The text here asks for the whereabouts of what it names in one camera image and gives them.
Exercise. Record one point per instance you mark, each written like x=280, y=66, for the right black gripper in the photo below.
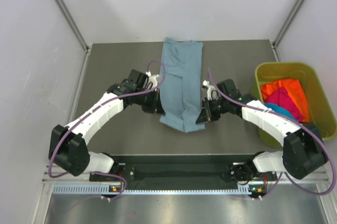
x=206, y=114

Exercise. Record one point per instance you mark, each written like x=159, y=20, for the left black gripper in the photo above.
x=155, y=106

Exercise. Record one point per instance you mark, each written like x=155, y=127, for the light blue t shirt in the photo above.
x=180, y=92

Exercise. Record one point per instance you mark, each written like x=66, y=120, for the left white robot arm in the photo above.
x=68, y=146

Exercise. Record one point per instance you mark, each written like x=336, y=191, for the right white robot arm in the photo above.
x=301, y=152

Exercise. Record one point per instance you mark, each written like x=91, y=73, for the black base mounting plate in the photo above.
x=145, y=171

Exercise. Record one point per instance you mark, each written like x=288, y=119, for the bright blue t shirt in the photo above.
x=276, y=108

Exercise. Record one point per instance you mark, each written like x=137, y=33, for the magenta t shirt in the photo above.
x=282, y=98

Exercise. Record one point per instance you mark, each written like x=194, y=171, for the orange t shirt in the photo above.
x=295, y=91

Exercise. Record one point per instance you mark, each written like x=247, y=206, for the olive green plastic bin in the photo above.
x=320, y=111

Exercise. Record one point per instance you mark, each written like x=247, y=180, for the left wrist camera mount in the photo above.
x=153, y=80

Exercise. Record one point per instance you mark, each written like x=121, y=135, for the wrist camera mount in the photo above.
x=153, y=80
x=211, y=91

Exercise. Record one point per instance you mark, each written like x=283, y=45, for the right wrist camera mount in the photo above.
x=211, y=91

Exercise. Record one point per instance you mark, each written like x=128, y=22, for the slotted grey cable duct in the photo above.
x=106, y=189

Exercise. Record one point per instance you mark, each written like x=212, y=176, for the aluminium frame rail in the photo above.
x=60, y=176

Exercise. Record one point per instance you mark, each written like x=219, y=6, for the left aluminium corner post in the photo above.
x=71, y=23

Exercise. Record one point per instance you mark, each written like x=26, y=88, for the aluminium corner post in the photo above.
x=71, y=23
x=288, y=21

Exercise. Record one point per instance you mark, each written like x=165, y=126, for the right aluminium corner post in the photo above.
x=288, y=21

